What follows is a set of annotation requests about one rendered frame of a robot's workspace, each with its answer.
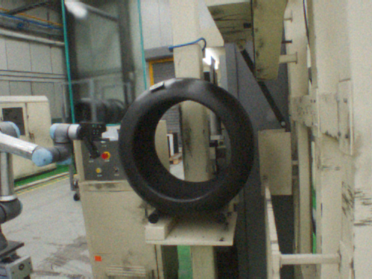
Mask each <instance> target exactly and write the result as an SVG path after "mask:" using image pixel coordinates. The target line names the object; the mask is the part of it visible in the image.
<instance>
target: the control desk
mask: <svg viewBox="0 0 372 279"><path fill-rule="evenodd" d="M94 143H95V145H96V148H97V149H98V151H99V153H100V155H101V156H100V157H98V158H96V159H94V160H93V159H92V157H91V155H90V153H89V151H88V148H87V147H86V145H85V143H84V142H83V140H74V146H75V162H76V169H77V174H78V183H79V190H80V196H81V206H82V212H83V219H84V223H85V228H86V239H87V245H88V251H89V261H90V264H91V267H92V276H93V279H178V269H179V268H180V266H179V258H178V250H177V245H152V244H146V238H145V226H146V225H147V224H148V223H149V221H148V216H149V215H150V214H151V213H152V212H153V211H154V209H155V208H154V207H153V206H151V205H150V204H147V203H146V202H145V201H143V200H142V199H141V198H140V197H139V195H138V194H137V193H136V192H135V191H134V190H133V189H132V188H131V186H130V185H129V183H128V182H127V180H126V177H125V176H124V173H123V171H122V168H121V164H120V162H119V154H118V141H97V142H96V141H94ZM155 147H156V150H157V154H158V157H159V159H160V161H161V162H162V164H163V166H164V167H165V168H166V169H167V170H168V171H169V172H170V165H169V155H168V140H167V133H166V123H165V120H160V122H159V124H158V126H157V130H156V134H155ZM95 256H99V257H101V259H102V261H95Z"/></svg>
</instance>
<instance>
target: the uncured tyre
mask: <svg viewBox="0 0 372 279"><path fill-rule="evenodd" d="M161 82H163V81H161ZM161 82H159V83H161ZM157 84H158V83H157ZM155 85H156V84H155ZM150 88H151V87H150ZM150 88H148V89H147V90H146V91H144V92H143V93H141V94H140V95H139V97H138V98H137V99H136V100H135V101H134V102H133V103H132V105H131V106H130V107H129V108H128V109H127V111H126V113H125V116H124V118H123V121H122V123H121V126H120V129H119V136H118V154H119V162H120V164H121V168H122V171H123V173H124V176H125V177H126V180H127V182H128V183H129V185H130V186H131V188H132V189H133V190H134V191H135V192H136V193H137V194H138V195H139V197H140V198H141V199H142V200H143V201H145V202H146V203H147V204H150V205H151V206H153V207H154V208H156V209H158V210H161V211H163V212H165V213H168V214H171V215H175V216H200V215H203V214H207V213H210V212H212V211H214V210H217V209H219V208H221V207H222V206H224V205H225V204H228V203H229V202H230V201H232V200H233V199H234V197H235V196H236V195H237V194H238V193H239V192H240V191H241V190H242V189H243V187H244V186H245V184H246V183H247V181H248V177H249V176H250V172H251V169H252V167H253V162H254V157H255V136H254V132H253V126H252V123H251V121H250V119H249V116H248V113H247V111H246V109H245V108H244V107H243V106H242V105H241V103H240V102H239V101H238V100H237V99H236V98H235V96H234V95H233V94H231V93H229V92H228V91H226V90H224V89H223V88H221V87H220V86H218V85H216V84H213V83H211V82H209V81H206V80H203V79H200V78H173V79H166V80H164V83H163V85H162V86H160V87H157V88H155V89H153V90H151V91H149V90H150ZM184 101H193V102H195V103H200V104H202V105H204V106H205V107H208V108H209V109H210V110H211V111H212V112H213V113H214V114H215V115H216V116H217V117H218V118H219V119H220V120H221V121H222V122H223V124H224V126H225V129H226V131H227V134H228V136H229V139H230V146H231V158H230V164H229V165H228V166H227V168H226V169H225V170H224V171H223V172H222V173H221V174H220V175H218V176H217V177H215V178H213V179H210V180H209V181H193V182H189V181H184V180H181V179H179V178H178V177H176V176H174V175H173V174H172V173H170V172H169V171H168V170H167V169H166V168H165V167H164V166H163V164H162V162H161V161H160V159H159V157H158V154H157V150H156V147H155V134H156V130H157V126H158V124H159V122H160V120H161V118H162V117H163V115H164V114H165V112H166V111H167V110H169V109H170V108H171V107H173V106H175V105H176V104H178V103H181V102H184Z"/></svg>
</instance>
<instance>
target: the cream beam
mask: <svg viewBox="0 0 372 279"><path fill-rule="evenodd" d="M205 5H206V6H207V9H208V11H209V12H210V14H211V17H212V19H213V21H214V23H215V25H216V27H217V29H218V31H219V32H220V34H221V36H222V37H223V40H224V42H225V43H234V42H235V40H243V39H247V41H253V38H252V36H251V33H252V32H250V30H251V28H249V29H247V28H243V23H245V22H247V23H251V12H250V0H205Z"/></svg>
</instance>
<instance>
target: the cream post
mask: <svg viewBox="0 0 372 279"><path fill-rule="evenodd" d="M169 4H170V12H171V35H172V43H173V46H175V45H180V44H184V43H191V42H194V41H196V40H197V39H199V38H201V27H200V18H199V9H198V0H169ZM173 52H174V53H173V55H174V68H175V77H176V78H200V79H203V80H204V64H203V55H202V45H201V41H200V42H198V43H193V44H191V45H188V46H182V47H179V48H173ZM178 110H179V127H180V142H181V152H182V161H183V178H184V180H185V181H189V182H193V181H209V180H210V179H211V168H210V149H209V131H208V120H207V107H205V106H204V105H202V104H200V103H195V102H193V101H184V102H181V103H178ZM190 252H191V260H192V279H218V264H217V254H216V245H190Z"/></svg>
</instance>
